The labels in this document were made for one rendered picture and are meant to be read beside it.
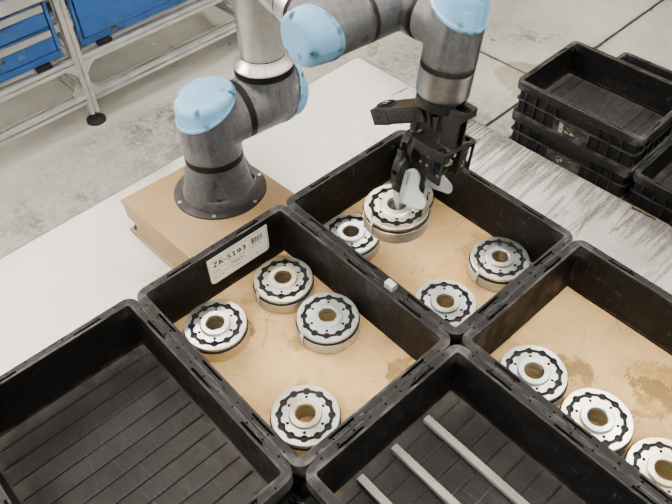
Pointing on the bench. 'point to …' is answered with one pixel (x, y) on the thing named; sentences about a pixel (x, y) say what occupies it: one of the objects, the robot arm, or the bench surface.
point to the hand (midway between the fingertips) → (409, 199)
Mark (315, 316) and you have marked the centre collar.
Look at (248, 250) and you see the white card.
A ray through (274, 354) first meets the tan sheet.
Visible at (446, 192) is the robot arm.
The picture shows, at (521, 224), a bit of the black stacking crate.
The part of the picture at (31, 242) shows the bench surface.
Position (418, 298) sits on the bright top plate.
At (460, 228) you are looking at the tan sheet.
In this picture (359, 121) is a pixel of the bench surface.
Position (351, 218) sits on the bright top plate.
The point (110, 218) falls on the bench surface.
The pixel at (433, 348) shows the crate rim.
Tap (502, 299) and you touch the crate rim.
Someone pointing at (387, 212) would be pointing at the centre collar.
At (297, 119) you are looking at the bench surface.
